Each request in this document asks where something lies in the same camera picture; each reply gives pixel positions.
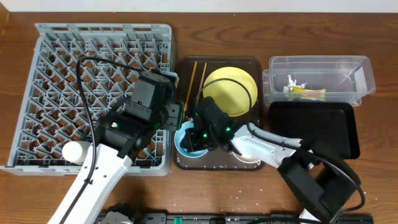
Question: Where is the light blue bowl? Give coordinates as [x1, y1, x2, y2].
[174, 121, 208, 159]

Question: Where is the white bowl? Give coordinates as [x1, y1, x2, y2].
[232, 152, 261, 164]

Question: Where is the white paper napkin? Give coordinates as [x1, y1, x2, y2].
[283, 75, 306, 93]

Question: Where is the white cup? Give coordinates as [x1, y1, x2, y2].
[62, 141, 91, 165]

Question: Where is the green vegetable scrap wrapper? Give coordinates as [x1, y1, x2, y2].
[288, 88, 326, 101]

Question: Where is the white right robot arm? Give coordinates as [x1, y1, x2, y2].
[180, 96, 365, 223]

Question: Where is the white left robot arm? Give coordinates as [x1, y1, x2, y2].
[50, 72, 183, 223]

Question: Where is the grey dishwasher rack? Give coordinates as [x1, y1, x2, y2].
[2, 23, 175, 176]

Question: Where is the yellow plate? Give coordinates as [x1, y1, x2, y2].
[203, 67, 257, 117]

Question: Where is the dark brown serving tray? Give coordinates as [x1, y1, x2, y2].
[173, 56, 265, 172]

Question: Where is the clear plastic bin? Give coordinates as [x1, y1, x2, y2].
[262, 55, 376, 106]

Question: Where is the black plastic bin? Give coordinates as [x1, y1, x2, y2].
[268, 101, 360, 159]

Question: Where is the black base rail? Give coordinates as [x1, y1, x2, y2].
[96, 203, 374, 224]

